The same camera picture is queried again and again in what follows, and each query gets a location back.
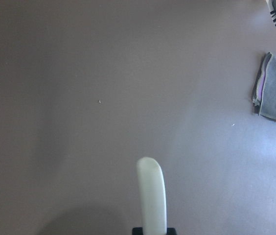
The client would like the white plastic spoon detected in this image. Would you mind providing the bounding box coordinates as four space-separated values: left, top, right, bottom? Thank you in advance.
137 157 167 235

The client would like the grey folded cloth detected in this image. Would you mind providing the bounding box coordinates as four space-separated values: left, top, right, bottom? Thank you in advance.
252 52 276 121

